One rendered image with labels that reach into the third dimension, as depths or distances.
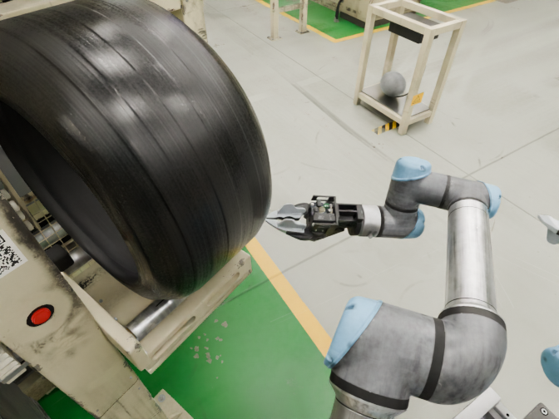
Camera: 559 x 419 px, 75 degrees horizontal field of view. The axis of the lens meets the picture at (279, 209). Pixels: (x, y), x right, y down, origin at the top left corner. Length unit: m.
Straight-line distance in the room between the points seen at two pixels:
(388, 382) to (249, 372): 1.25
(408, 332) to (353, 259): 1.56
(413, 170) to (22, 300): 0.76
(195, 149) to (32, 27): 0.27
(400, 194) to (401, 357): 0.40
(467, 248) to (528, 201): 2.16
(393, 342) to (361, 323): 0.05
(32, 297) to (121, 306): 0.34
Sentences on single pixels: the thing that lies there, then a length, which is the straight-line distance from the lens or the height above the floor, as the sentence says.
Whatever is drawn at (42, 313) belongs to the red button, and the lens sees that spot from 0.78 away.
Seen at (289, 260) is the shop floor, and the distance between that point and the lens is 2.05.
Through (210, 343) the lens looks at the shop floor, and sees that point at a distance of 1.84.
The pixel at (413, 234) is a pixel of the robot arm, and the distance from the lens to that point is 0.90.
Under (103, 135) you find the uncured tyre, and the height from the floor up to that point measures 1.38.
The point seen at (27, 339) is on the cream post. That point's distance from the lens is 0.81.
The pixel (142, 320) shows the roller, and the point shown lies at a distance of 0.87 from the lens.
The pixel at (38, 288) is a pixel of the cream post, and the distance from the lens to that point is 0.75.
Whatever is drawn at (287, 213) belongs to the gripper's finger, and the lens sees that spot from 0.84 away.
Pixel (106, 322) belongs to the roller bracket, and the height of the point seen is 0.95.
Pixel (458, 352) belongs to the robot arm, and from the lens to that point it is 0.57.
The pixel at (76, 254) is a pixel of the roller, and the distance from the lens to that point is 1.05.
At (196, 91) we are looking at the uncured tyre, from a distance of 0.58.
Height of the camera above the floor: 1.65
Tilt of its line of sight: 45 degrees down
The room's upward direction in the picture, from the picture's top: straight up
